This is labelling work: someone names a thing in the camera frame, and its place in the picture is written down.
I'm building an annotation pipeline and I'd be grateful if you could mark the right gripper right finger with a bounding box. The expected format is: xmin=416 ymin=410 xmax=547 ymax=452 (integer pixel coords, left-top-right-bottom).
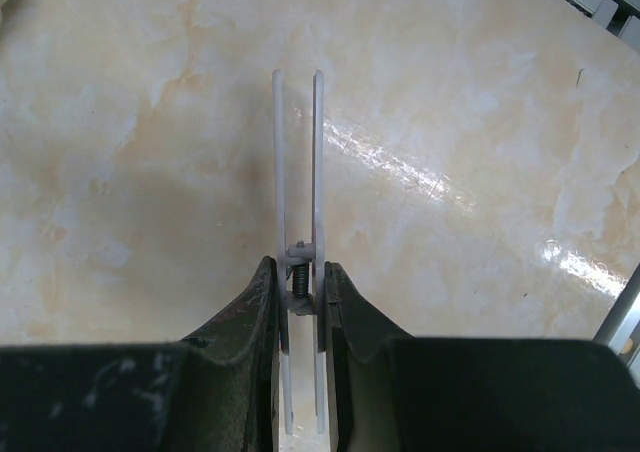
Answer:
xmin=324 ymin=262 xmax=410 ymax=451

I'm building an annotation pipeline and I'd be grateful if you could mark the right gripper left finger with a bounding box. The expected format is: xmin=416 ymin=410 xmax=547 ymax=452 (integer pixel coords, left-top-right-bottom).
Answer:
xmin=179 ymin=256 xmax=279 ymax=451

